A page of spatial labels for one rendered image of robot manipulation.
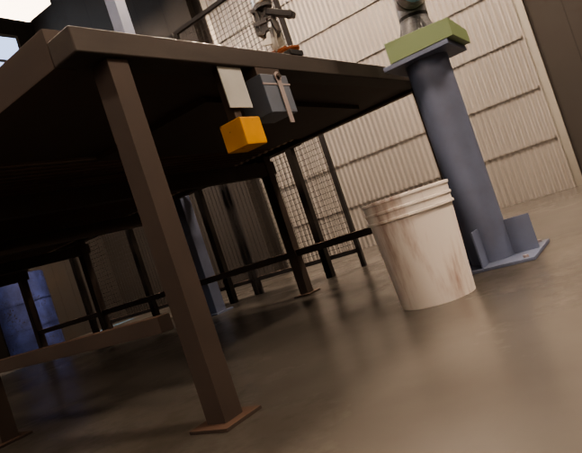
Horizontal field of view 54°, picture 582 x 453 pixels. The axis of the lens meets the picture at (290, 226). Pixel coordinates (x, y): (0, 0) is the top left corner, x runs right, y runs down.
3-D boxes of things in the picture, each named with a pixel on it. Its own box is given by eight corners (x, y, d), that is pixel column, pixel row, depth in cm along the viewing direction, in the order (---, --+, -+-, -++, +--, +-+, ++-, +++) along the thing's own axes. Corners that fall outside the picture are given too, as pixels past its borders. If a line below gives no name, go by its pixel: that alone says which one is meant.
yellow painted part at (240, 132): (268, 142, 160) (242, 63, 160) (248, 144, 153) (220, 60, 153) (247, 152, 165) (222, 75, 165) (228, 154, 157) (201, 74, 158)
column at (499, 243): (550, 241, 235) (481, 40, 236) (535, 260, 203) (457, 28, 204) (461, 262, 255) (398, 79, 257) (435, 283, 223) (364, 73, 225)
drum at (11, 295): (48, 349, 686) (24, 276, 687) (77, 341, 654) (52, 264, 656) (1, 367, 636) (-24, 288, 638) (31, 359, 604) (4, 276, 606)
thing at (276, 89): (305, 120, 176) (286, 65, 176) (279, 121, 165) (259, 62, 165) (277, 134, 183) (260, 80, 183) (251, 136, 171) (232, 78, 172)
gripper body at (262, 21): (264, 41, 232) (255, 13, 232) (283, 32, 228) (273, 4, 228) (256, 38, 225) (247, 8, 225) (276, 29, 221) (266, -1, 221)
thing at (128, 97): (262, 408, 130) (145, 53, 132) (228, 432, 120) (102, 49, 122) (225, 412, 137) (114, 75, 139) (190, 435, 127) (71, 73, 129)
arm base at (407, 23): (443, 34, 232) (438, 11, 232) (427, 30, 220) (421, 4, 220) (411, 49, 241) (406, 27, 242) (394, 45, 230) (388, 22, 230)
